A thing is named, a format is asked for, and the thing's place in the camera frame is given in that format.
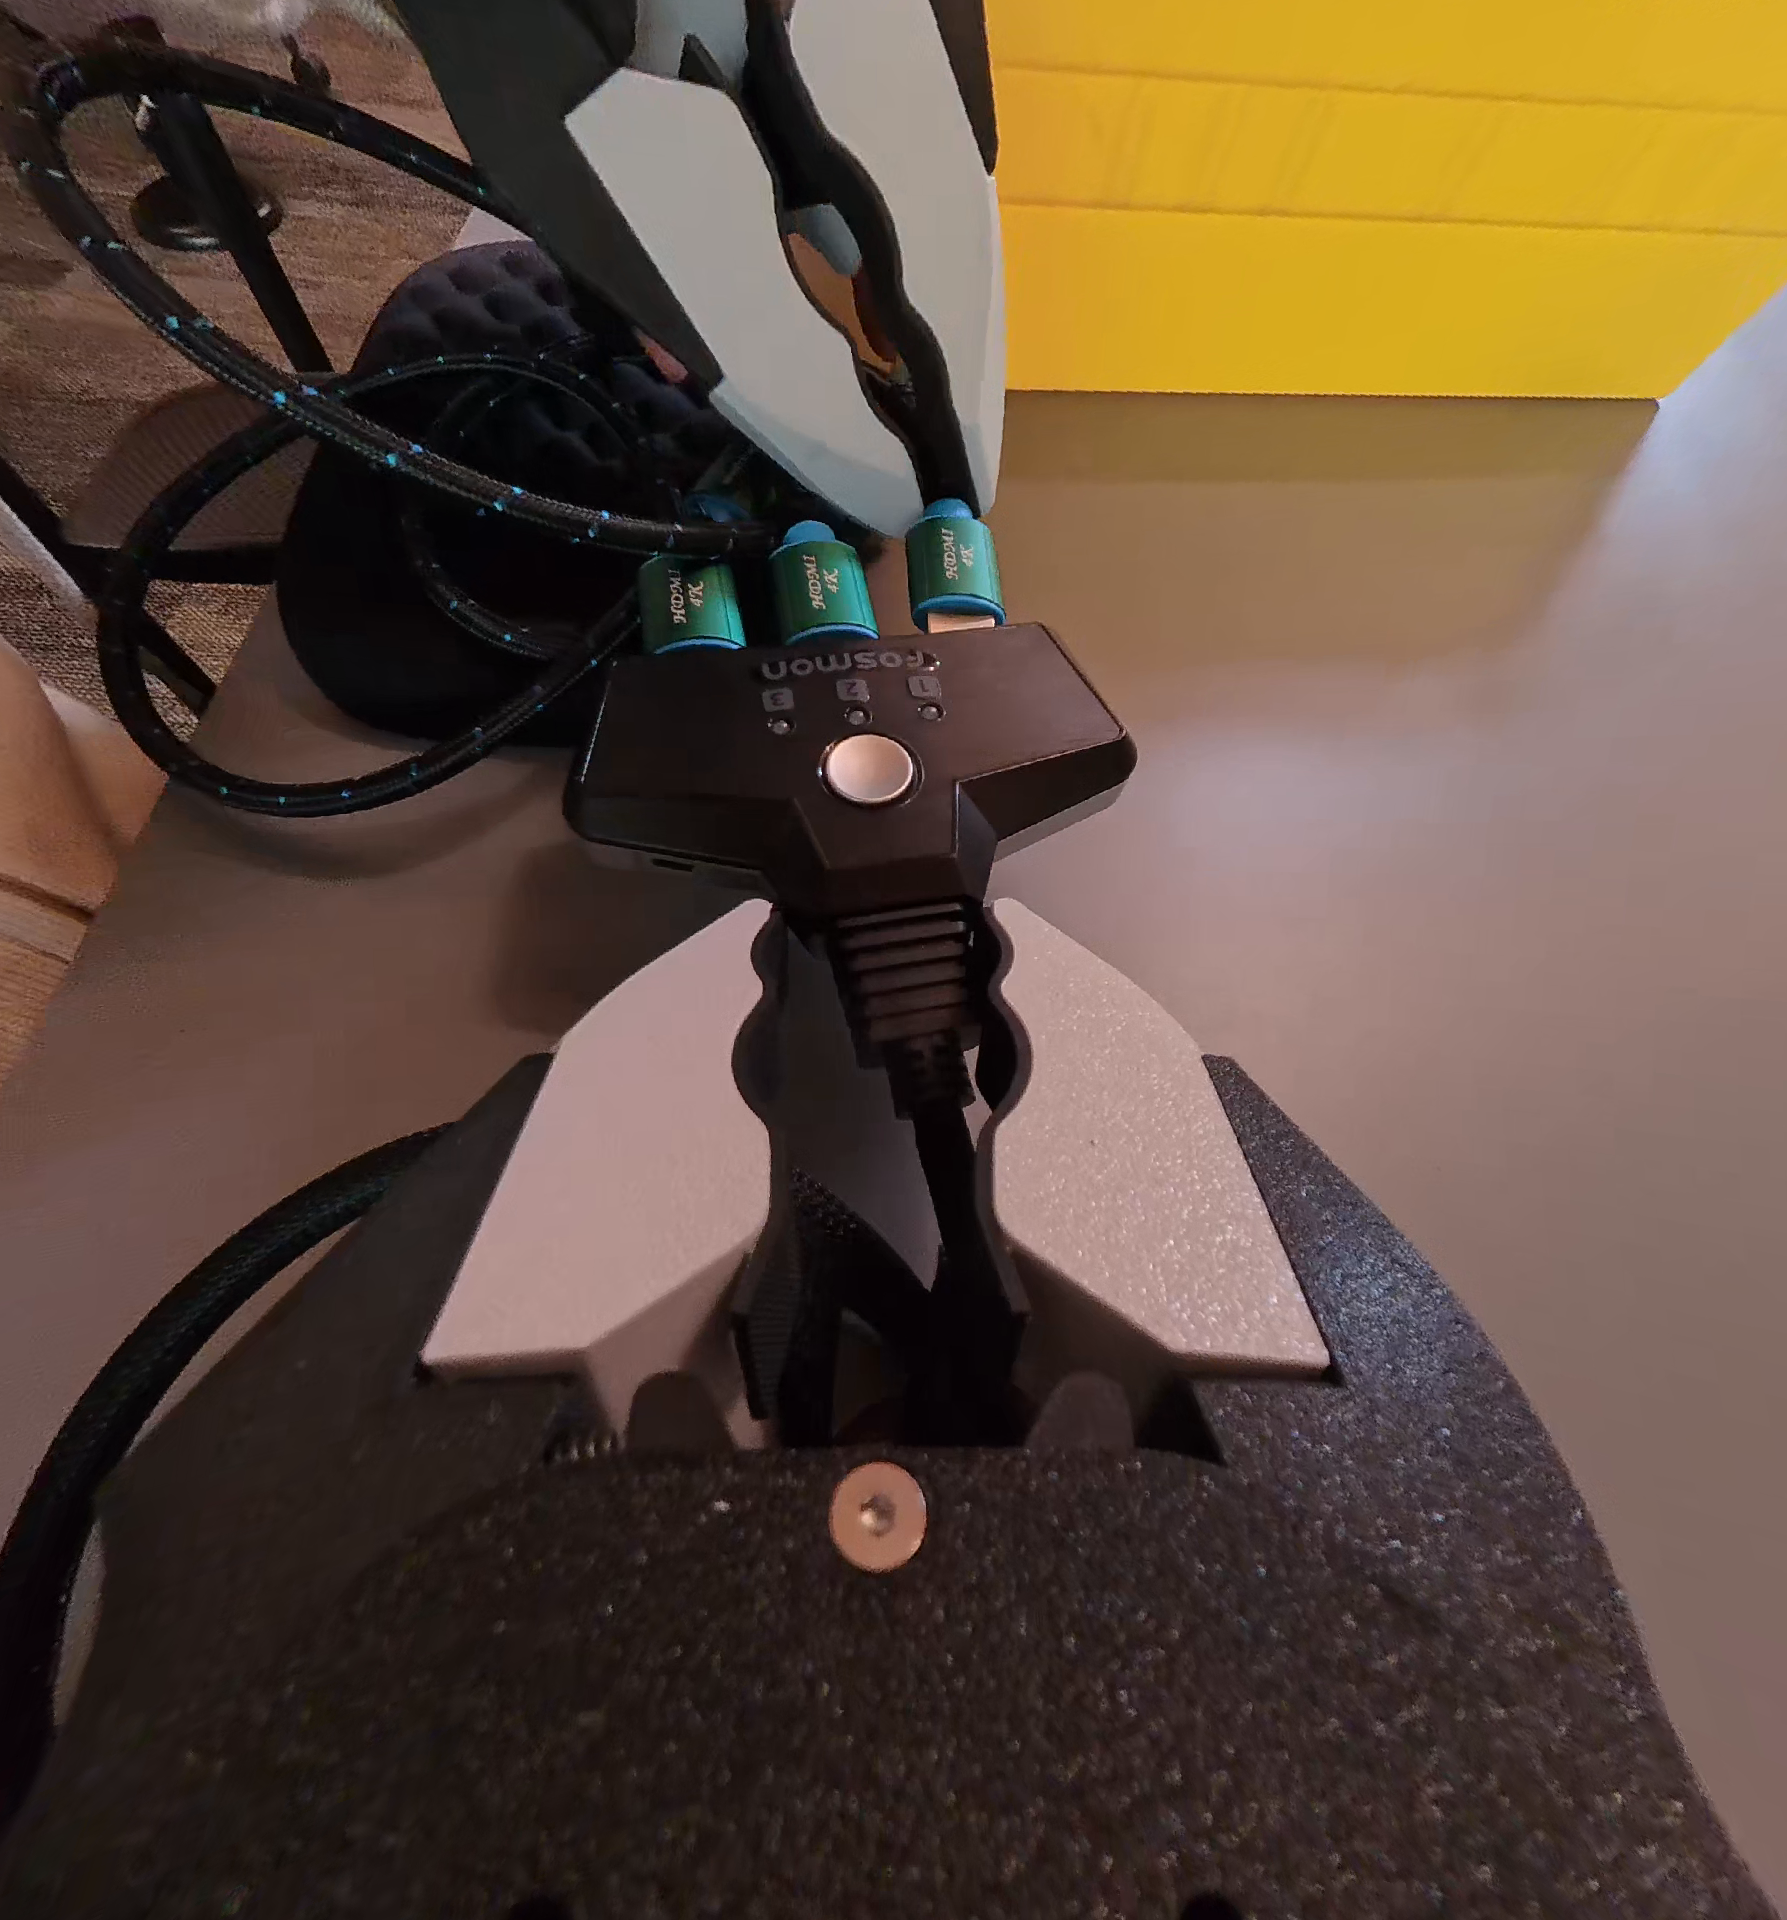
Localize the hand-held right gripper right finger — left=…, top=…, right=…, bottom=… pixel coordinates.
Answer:
left=967, top=897, right=1335, bottom=1443

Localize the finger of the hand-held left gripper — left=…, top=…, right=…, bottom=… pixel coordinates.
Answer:
left=784, top=0, right=1004, bottom=522
left=563, top=64, right=935, bottom=543

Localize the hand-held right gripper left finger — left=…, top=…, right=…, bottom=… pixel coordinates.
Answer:
left=421, top=897, right=839, bottom=1451

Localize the green HDMI plug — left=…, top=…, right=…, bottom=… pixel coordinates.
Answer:
left=901, top=421, right=1016, bottom=645

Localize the black HDMI switch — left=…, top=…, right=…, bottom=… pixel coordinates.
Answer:
left=563, top=623, right=1140, bottom=1115

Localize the thick black sleeved cable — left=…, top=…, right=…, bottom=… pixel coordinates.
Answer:
left=0, top=1051, right=1033, bottom=1878

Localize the yellow plastic bin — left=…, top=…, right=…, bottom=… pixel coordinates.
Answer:
left=982, top=0, right=1787, bottom=400

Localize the person's beige clothing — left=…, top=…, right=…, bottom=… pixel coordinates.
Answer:
left=0, top=592, right=178, bottom=1205

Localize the black metal frame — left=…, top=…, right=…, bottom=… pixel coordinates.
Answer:
left=0, top=0, right=342, bottom=706

